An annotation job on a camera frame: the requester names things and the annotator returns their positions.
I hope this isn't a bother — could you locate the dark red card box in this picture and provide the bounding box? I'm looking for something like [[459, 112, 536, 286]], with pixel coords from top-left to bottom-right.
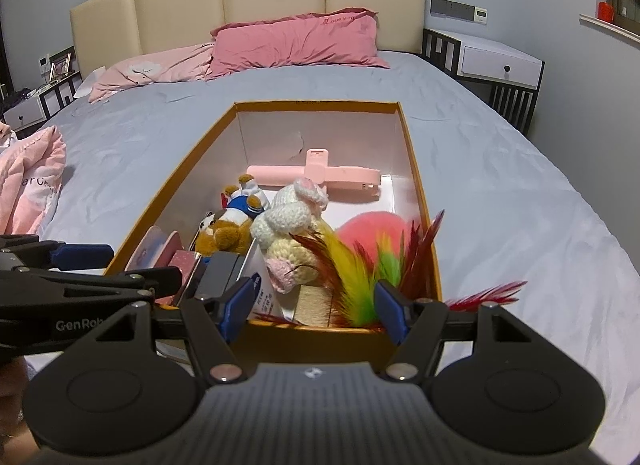
[[167, 249, 204, 307]]

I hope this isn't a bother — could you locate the white blue printed box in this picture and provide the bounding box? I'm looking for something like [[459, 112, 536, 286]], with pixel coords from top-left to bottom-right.
[[239, 240, 296, 322]]

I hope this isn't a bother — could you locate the colourful feather toy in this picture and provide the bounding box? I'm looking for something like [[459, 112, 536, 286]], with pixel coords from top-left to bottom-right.
[[255, 208, 529, 332]]

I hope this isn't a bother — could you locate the beige textured block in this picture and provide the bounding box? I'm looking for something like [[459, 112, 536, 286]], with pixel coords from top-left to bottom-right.
[[292, 284, 334, 327]]

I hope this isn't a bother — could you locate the light pink pillow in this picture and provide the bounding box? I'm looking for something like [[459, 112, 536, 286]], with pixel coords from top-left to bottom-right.
[[88, 42, 217, 105]]

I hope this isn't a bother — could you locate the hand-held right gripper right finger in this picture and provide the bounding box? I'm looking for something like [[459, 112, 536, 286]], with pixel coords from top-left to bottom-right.
[[374, 279, 554, 386]]

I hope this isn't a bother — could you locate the person's left hand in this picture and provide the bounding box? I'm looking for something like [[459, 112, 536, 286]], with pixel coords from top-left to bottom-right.
[[0, 359, 37, 446]]

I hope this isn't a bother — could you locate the cream crochet bunny toy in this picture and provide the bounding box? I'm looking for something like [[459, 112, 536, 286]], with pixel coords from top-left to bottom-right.
[[249, 177, 332, 295]]

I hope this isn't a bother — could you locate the grey wall switch panel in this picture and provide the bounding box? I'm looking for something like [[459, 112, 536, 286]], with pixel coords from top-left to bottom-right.
[[429, 0, 476, 21]]

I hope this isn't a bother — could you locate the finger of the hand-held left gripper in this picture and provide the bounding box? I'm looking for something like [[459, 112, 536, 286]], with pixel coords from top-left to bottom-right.
[[0, 234, 115, 272], [0, 266, 182, 319]]

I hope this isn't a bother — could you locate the pink quilt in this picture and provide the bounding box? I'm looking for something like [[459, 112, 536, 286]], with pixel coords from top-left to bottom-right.
[[0, 122, 68, 242]]

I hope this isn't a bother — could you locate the photo frame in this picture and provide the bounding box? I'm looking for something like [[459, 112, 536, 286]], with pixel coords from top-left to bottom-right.
[[48, 51, 75, 82]]

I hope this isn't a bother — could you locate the pink round case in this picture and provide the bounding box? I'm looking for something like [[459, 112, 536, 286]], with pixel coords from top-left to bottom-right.
[[124, 224, 180, 274]]

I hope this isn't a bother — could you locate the orange storage box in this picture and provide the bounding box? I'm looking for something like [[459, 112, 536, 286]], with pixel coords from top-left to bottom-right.
[[102, 100, 444, 379]]

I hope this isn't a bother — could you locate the brown plush toy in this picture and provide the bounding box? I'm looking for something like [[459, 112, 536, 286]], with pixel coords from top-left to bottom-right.
[[194, 210, 255, 257]]

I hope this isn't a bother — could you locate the dark grey box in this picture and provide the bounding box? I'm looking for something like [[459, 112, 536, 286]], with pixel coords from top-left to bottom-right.
[[192, 251, 246, 299]]

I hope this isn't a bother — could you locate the pink fluffy pompom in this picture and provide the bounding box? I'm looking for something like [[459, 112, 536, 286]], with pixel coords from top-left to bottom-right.
[[333, 211, 407, 271]]

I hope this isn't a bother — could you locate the black white nightstand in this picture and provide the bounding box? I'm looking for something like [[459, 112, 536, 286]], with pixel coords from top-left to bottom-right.
[[421, 27, 546, 138], [0, 70, 84, 141]]

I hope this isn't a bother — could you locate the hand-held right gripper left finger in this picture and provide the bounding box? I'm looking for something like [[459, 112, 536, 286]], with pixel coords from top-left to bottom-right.
[[74, 276, 257, 386]]

